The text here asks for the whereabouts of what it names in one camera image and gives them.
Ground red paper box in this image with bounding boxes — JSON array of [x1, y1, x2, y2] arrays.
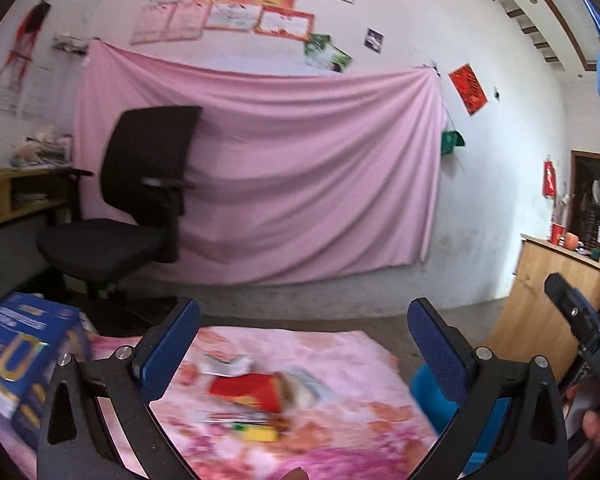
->
[[208, 373, 284, 414]]

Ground person right hand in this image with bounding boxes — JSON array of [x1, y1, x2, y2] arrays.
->
[[562, 385, 600, 448]]

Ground blue plastic basin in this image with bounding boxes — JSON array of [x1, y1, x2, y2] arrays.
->
[[408, 364, 512, 466]]

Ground wooden cabinet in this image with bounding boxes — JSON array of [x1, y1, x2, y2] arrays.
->
[[486, 235, 600, 380]]

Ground orange fruit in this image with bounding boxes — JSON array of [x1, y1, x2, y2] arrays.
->
[[564, 232, 580, 250]]

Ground pink floral table cloth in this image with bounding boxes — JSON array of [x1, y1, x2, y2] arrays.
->
[[0, 326, 441, 480]]

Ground red cup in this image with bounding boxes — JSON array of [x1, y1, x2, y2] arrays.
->
[[550, 222, 565, 246]]

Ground blue cardboard box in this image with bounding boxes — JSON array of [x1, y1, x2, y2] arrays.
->
[[0, 292, 92, 448]]

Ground red hanging ornament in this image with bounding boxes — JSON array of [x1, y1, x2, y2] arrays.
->
[[543, 156, 557, 198]]

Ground black office chair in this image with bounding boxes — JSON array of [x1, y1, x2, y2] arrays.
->
[[35, 105, 204, 311]]

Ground green hanging bag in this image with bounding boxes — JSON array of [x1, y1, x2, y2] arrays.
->
[[441, 130, 466, 156]]

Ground wooden side desk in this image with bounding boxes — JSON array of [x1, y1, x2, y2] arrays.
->
[[0, 167, 71, 229]]

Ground pink hanging sheet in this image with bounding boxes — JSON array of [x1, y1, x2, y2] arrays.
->
[[73, 41, 446, 286]]

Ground stack of books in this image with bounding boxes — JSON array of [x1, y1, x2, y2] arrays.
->
[[9, 125, 73, 168]]

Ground green photo prints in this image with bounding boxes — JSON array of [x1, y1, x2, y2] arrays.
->
[[303, 34, 353, 73]]

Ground red diamond wall paper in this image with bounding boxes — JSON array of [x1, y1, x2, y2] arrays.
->
[[449, 64, 488, 116]]

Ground wall calendar sheet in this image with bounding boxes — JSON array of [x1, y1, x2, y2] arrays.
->
[[20, 66, 53, 118]]

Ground small black wall photo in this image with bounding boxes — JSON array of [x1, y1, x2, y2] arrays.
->
[[364, 28, 384, 53]]

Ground red tassel wall decoration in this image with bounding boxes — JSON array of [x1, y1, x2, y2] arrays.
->
[[0, 0, 52, 90]]

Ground wall certificates cluster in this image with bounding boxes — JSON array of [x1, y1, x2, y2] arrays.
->
[[130, 0, 355, 46]]

